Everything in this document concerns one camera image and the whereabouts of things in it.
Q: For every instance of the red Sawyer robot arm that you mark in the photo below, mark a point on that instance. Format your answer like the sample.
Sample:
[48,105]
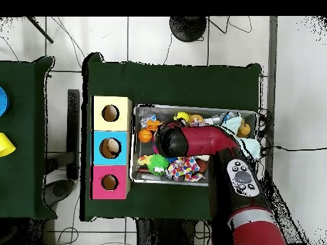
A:
[204,140]

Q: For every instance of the blue cup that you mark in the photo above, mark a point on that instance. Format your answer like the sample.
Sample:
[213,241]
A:
[3,102]

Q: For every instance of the dark green side tablecloth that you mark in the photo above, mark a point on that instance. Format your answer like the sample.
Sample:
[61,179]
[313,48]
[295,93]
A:
[23,166]

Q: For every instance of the orange plush toy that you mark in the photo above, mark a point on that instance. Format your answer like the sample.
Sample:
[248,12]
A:
[244,129]

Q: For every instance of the wooden three-hole box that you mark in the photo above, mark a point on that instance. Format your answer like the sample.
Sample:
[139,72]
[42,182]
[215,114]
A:
[102,153]

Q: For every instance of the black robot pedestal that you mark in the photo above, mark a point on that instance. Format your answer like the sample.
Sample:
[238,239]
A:
[153,234]

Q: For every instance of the orange toy block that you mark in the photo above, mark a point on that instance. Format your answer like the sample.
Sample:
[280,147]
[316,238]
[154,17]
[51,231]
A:
[153,125]

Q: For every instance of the orange toy basketball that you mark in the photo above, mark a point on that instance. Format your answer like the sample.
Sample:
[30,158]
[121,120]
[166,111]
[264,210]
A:
[145,135]

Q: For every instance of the black rod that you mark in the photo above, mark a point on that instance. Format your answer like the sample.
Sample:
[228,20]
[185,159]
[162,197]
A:
[41,30]

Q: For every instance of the silver mesh bin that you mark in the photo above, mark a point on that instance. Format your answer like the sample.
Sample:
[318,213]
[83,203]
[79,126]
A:
[145,150]

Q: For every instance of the polka dot cloth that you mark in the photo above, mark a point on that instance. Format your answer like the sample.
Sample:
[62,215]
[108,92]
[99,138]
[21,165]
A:
[184,168]

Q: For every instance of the black round stand base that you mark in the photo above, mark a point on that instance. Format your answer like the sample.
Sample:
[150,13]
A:
[187,28]

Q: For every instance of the mint green cloth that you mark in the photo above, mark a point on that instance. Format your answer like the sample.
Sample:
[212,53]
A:
[250,148]

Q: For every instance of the yellow ball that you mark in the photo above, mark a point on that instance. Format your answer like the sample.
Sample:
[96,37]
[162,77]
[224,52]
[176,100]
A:
[182,116]

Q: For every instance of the black upright panel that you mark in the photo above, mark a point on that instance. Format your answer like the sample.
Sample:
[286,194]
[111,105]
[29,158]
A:
[73,127]

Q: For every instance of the toy burger bun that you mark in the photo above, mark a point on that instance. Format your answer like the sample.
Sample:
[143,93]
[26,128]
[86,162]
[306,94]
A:
[196,118]

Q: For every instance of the green spiky ball toy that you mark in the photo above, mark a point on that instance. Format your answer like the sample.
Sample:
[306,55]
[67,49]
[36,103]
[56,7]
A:
[157,162]

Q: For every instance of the yellow cup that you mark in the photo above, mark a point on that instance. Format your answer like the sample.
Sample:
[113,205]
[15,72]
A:
[5,145]

